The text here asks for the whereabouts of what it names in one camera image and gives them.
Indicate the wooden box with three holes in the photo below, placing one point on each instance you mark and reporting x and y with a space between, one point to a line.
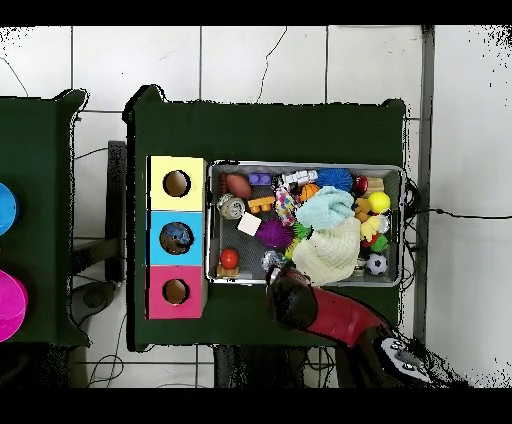
160 200

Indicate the magenta round disc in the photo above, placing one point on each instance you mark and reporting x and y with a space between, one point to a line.
12 304

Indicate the brown toy football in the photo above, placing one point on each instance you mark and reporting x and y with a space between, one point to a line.
238 186

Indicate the orange plastic building block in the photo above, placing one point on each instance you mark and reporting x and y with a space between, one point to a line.
260 204

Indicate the blue round disc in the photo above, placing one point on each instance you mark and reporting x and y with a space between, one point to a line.
8 208

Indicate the dark green table cloth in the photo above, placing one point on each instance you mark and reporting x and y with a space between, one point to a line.
40 160
280 132

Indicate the light blue muslin cloth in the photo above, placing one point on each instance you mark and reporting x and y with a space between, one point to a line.
326 208

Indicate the silver mesh bin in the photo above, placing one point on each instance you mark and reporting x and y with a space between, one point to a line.
394 180

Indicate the crushed drink can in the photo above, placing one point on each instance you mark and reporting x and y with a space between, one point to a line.
231 207

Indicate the plain red ball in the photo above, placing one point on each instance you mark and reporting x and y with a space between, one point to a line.
230 258

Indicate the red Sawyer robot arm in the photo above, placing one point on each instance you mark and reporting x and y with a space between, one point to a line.
344 320

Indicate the grey metal post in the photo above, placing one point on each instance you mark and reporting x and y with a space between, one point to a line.
424 160

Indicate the purple spiky ball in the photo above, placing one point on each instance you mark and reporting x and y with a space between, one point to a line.
274 233

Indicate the plain wooden cube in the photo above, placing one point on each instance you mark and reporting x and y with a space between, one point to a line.
249 224

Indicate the small clear bottle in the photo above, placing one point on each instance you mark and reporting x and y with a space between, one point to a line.
272 259

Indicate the cream muslin cloth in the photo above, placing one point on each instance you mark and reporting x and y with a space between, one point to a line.
328 256

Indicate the silver toy robot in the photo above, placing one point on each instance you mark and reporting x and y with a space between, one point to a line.
300 177

